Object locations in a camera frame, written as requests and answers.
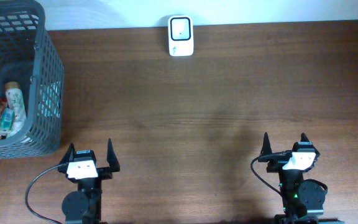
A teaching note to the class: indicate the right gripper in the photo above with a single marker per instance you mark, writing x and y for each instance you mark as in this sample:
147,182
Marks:
272,167

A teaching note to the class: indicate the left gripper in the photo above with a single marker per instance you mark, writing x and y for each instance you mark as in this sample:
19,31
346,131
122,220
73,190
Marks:
112,160

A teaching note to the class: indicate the teal tissue packet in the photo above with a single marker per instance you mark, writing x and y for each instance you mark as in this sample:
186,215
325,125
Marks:
6,121

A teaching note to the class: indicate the white floral cream tube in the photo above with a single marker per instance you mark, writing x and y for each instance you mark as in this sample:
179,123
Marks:
15,101

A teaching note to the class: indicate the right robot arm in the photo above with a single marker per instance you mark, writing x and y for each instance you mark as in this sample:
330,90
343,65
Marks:
302,198

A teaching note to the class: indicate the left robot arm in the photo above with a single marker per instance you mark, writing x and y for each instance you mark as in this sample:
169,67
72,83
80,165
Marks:
83,206

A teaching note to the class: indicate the grey plastic mesh basket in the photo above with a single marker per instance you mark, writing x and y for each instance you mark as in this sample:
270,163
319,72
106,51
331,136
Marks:
29,57

